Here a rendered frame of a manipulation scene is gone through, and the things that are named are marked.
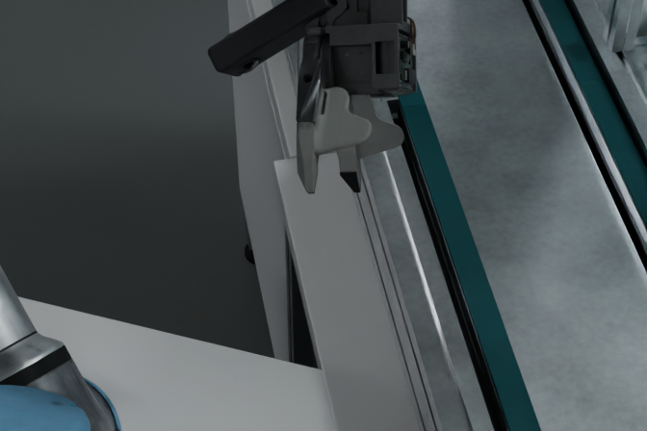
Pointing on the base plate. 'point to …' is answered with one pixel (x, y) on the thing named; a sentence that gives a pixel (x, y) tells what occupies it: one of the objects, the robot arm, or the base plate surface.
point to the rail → (417, 296)
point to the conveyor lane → (545, 252)
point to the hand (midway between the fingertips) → (326, 194)
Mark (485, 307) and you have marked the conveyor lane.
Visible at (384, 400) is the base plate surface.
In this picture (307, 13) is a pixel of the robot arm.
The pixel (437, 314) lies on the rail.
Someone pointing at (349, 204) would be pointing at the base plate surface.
